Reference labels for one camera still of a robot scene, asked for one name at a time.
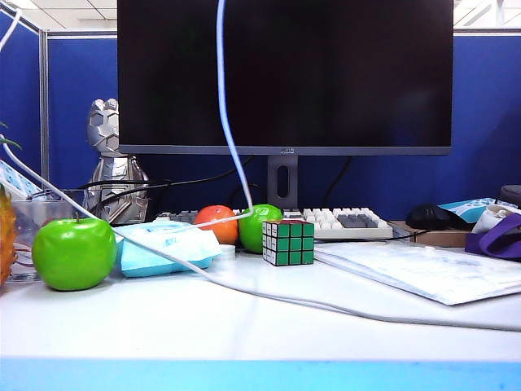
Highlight blue wet wipes pack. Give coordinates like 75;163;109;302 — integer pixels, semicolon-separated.
112;219;224;279

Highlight Rubik's cube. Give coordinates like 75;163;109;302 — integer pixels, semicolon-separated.
262;219;317;267

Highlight dark grey round object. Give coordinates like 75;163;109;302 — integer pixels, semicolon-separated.
499;184;521;211

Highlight grey monitor stand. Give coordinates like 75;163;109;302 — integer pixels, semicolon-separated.
267;156;300;208

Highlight orange fruit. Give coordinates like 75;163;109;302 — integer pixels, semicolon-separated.
194;204;240;246

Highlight blue office partition panel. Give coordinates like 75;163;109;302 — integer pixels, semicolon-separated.
46;30;521;223
0;10;42;180

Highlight white power strip cord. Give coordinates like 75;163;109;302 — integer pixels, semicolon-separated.
0;7;22;52

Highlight purple cloth bag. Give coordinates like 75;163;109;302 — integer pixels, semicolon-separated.
464;213;521;264

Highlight small green stickered fruit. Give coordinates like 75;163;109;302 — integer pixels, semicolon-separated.
238;204;284;254

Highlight brown cardboard board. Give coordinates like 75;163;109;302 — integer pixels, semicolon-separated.
389;221;469;248

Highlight clear plastic container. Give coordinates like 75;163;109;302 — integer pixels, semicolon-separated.
7;189;89;282

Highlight thick white power cable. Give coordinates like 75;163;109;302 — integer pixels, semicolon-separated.
0;140;521;332

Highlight black computer monitor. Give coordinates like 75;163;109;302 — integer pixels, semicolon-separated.
117;0;455;158

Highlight silver figurine statue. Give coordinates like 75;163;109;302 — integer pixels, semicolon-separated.
84;97;151;227

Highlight large green apple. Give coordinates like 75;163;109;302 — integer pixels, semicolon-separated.
31;213;118;292

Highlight grey partition post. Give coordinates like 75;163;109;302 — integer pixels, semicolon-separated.
38;28;50;191

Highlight thin white Type-C cable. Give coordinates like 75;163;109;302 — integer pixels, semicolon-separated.
79;0;256;235

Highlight white and grey keyboard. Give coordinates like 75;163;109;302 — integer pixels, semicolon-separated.
156;206;395;241

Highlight black computer mouse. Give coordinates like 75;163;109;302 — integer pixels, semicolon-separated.
405;203;452;231

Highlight clear plastic document sleeve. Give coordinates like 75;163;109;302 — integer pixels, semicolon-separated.
313;242;521;306

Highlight orange pineapple with leaves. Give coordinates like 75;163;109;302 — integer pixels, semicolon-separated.
0;121;20;286

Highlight black mouse cable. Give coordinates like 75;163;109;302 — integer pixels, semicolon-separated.
391;229;433;241

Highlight white cup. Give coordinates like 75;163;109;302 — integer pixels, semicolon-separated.
472;204;521;235

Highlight blue and white pack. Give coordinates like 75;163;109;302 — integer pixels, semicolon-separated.
438;196;509;229

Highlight white power strip blue sockets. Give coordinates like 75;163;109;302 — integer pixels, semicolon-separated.
0;160;42;200

